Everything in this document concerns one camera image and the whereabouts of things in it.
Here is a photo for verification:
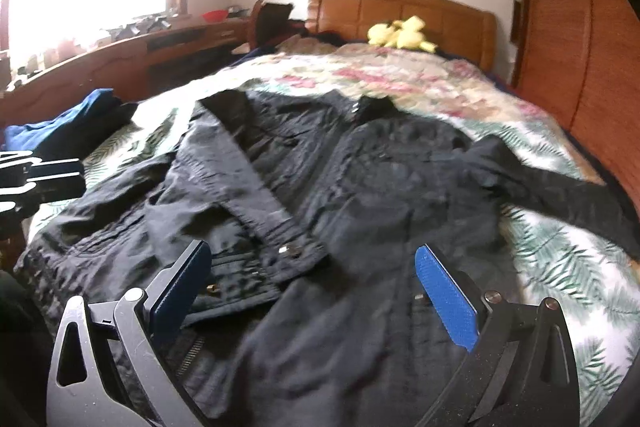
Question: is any blue garment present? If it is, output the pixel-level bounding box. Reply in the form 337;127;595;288
2;89;121;150

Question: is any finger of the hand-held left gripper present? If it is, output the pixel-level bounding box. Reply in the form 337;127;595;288
30;176;87;204
22;159;83;180

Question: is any wooden chair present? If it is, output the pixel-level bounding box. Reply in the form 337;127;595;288
248;0;296;54

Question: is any wooden headboard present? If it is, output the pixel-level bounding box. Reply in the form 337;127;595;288
306;0;497;72

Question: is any leaf print blanket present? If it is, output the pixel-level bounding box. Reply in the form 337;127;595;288
25;79;640;427

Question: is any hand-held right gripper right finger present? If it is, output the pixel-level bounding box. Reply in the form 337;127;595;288
414;244;581;427

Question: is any yellow plush toy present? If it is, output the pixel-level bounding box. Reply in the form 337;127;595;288
367;16;437;54

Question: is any black jacket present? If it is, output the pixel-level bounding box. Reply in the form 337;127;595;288
15;88;640;427

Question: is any wooden wardrobe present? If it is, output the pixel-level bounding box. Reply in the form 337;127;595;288
510;0;640;210

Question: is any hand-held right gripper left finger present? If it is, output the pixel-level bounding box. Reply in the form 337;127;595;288
46;240;212;427

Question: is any floral quilt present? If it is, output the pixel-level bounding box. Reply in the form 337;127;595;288
235;41;556;132

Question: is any dark cloth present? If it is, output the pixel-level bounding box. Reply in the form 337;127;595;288
280;27;351;52

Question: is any long wooden desk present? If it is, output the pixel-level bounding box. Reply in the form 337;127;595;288
0;14;251;128

